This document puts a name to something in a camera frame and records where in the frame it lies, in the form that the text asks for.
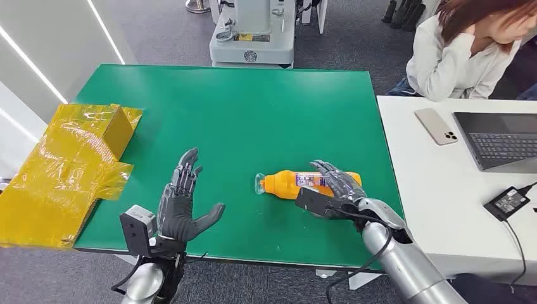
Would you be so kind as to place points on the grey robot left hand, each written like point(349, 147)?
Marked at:
point(176, 214)

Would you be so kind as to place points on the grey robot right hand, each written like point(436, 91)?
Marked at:
point(346, 184)

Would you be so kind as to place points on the orange detergent bottle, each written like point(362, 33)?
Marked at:
point(283, 184)

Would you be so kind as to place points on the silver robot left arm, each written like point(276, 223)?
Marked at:
point(142, 281)

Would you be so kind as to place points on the beige smartphone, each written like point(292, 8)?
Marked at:
point(435, 126)

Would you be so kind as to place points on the yellow taped cardboard box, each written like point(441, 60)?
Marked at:
point(63, 176)

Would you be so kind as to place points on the grey laptop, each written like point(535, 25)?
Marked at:
point(499, 142)

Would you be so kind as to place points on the black power adapter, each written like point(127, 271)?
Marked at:
point(506, 203)

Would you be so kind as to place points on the person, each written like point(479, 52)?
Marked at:
point(453, 63)

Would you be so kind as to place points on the light grey machine base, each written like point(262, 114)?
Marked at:
point(251, 42)

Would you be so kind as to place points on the black chair legs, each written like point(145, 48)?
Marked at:
point(402, 14)

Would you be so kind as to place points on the chrome round stand base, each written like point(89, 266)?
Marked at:
point(197, 5)

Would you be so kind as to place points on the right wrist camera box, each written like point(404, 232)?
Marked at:
point(312, 200)

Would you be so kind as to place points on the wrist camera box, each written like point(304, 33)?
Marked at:
point(312, 200)
point(136, 228)

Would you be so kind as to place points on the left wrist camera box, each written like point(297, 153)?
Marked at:
point(136, 228)

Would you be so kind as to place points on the white table leg bracket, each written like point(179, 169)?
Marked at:
point(363, 280)

